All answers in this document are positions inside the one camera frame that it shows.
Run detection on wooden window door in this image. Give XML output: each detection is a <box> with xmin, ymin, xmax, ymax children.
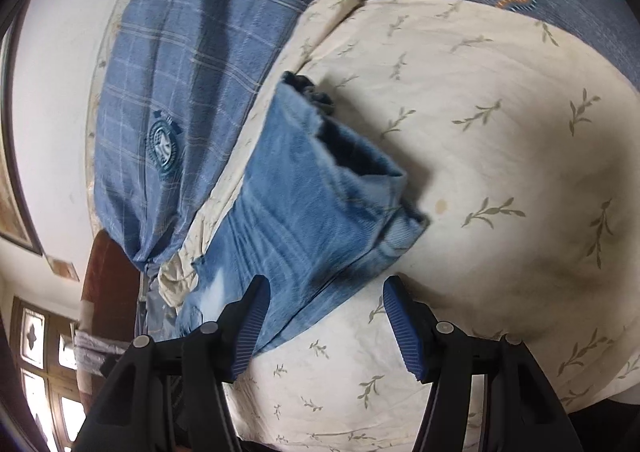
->
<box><xmin>10</xmin><ymin>297</ymin><xmax>86</xmax><ymax>451</ymax></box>

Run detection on blue denim jeans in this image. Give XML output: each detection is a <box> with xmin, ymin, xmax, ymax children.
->
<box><xmin>175</xmin><ymin>72</ymin><xmax>427</xmax><ymax>354</ymax></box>

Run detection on small wall picture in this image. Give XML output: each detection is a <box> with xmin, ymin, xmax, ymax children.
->
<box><xmin>46</xmin><ymin>255</ymin><xmax>79</xmax><ymax>282</ymax></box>

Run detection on blue plaid bolster pillow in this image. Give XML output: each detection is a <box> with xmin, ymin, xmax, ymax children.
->
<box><xmin>94</xmin><ymin>0</ymin><xmax>313</xmax><ymax>274</ymax></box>

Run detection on framed wall picture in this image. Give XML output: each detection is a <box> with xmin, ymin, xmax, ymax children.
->
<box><xmin>1</xmin><ymin>24</ymin><xmax>42</xmax><ymax>256</ymax></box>

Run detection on cream leaf-print blanket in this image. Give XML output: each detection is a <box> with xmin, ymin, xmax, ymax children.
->
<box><xmin>156</xmin><ymin>0</ymin><xmax>640</xmax><ymax>452</ymax></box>

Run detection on grey cloth on headboard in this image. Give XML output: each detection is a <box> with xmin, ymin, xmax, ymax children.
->
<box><xmin>74</xmin><ymin>329</ymin><xmax>129</xmax><ymax>377</ymax></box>

